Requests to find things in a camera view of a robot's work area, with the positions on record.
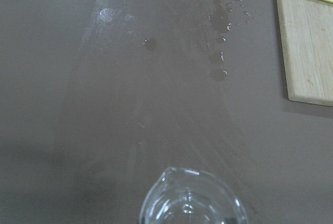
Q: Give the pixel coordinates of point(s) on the clear glass measuring cup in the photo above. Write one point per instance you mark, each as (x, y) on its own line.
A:
(182, 195)

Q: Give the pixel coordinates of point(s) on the wooden cutting board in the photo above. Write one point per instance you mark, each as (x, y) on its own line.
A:
(306, 38)

